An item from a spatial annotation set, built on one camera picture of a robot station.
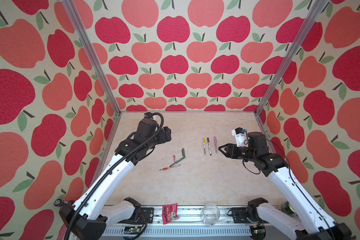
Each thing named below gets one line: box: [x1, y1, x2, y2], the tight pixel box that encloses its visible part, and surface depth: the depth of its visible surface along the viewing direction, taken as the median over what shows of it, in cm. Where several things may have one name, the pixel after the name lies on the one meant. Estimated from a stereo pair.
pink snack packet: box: [162, 203, 180, 225], surface depth 76 cm
